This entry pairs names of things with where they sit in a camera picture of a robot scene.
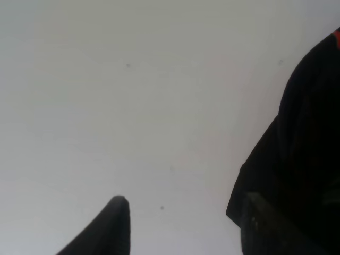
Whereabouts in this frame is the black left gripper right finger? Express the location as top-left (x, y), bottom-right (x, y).
top-left (240, 192), bottom-right (327, 254)

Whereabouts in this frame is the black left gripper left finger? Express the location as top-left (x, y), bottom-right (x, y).
top-left (59, 195), bottom-right (131, 255)

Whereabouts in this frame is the black printed t-shirt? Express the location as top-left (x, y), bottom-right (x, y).
top-left (226, 30), bottom-right (339, 254)

